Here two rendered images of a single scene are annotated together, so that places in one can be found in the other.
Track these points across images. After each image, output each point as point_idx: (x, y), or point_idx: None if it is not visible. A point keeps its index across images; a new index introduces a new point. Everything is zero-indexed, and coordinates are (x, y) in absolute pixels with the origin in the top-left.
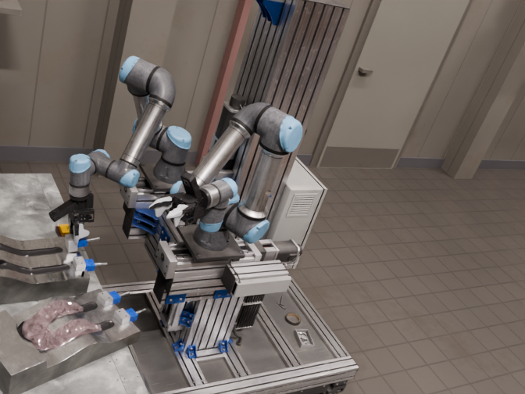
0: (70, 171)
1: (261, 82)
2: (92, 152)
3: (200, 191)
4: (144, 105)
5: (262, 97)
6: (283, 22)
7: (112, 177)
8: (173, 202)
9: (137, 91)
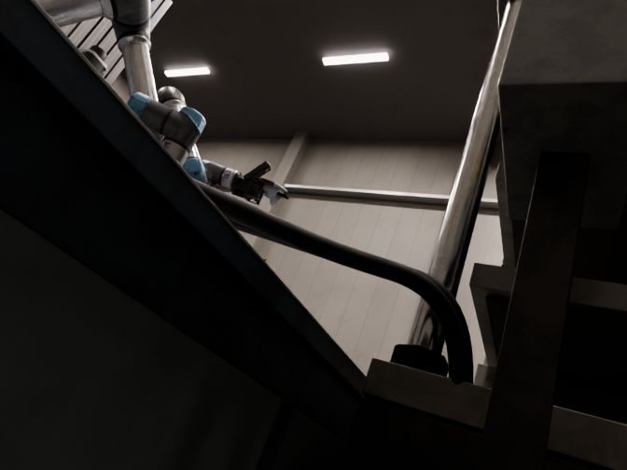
0: (198, 133)
1: (116, 48)
2: (151, 98)
3: (241, 175)
4: (80, 21)
5: (117, 64)
6: (153, 8)
7: (160, 142)
8: (262, 186)
9: (124, 15)
